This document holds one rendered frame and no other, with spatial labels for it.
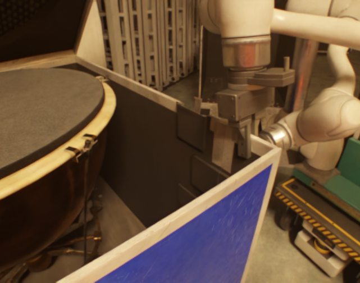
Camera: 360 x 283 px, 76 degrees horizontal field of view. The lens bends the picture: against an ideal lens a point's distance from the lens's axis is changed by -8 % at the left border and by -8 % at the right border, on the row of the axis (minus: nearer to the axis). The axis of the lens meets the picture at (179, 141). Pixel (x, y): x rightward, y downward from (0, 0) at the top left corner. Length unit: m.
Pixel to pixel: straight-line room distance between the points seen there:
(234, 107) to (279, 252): 1.20
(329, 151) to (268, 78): 0.91
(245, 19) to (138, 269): 0.42
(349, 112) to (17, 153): 0.70
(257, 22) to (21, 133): 0.51
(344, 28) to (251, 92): 0.27
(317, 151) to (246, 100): 0.89
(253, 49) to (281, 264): 1.24
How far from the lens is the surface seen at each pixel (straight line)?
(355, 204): 1.36
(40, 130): 0.58
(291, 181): 1.50
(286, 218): 1.55
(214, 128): 0.60
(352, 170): 1.47
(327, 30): 0.65
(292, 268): 1.52
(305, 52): 1.22
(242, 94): 0.47
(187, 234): 0.40
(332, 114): 0.66
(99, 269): 0.32
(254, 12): 0.46
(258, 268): 1.47
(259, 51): 0.47
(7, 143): 0.57
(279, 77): 0.45
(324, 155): 1.33
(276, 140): 0.76
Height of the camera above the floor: 1.22
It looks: 32 degrees down
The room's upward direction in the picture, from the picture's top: straight up
